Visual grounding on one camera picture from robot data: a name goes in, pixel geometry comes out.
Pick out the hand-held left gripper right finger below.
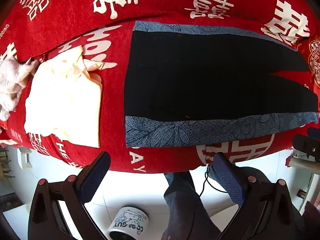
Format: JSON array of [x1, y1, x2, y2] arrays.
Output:
[[212, 152, 304, 240]]

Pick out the red floral quilt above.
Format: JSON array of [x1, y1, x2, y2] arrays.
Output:
[[299, 36, 320, 88]]

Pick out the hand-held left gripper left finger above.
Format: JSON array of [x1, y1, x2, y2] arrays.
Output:
[[27, 151, 111, 240]]

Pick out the wooden rack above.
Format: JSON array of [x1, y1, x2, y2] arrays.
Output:
[[0, 147, 12, 179]]

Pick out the black pants blue floral stripes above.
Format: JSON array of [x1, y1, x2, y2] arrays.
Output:
[[124, 21, 319, 148]]

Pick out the cream cloth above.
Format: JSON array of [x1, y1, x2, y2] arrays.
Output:
[[24, 45, 104, 148]]

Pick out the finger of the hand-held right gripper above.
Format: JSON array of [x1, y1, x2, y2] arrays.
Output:
[[292, 134, 320, 162]]

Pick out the red printed blanket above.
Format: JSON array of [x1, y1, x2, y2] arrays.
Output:
[[0, 0, 320, 174]]

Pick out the white stool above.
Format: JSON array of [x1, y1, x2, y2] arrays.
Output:
[[287, 152, 320, 212]]

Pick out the white cartoon print mug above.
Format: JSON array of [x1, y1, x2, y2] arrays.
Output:
[[107, 207, 149, 240]]

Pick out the black cable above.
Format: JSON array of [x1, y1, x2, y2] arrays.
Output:
[[199, 164, 229, 197]]

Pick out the white fluffy plush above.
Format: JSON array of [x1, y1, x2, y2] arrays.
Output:
[[0, 55, 38, 122]]

